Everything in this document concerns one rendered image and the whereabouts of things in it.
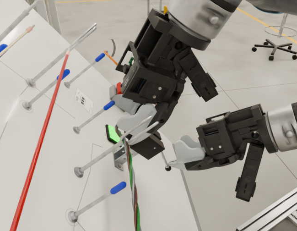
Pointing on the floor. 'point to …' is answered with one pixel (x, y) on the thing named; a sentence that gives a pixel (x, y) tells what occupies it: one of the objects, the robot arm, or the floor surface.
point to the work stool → (278, 45)
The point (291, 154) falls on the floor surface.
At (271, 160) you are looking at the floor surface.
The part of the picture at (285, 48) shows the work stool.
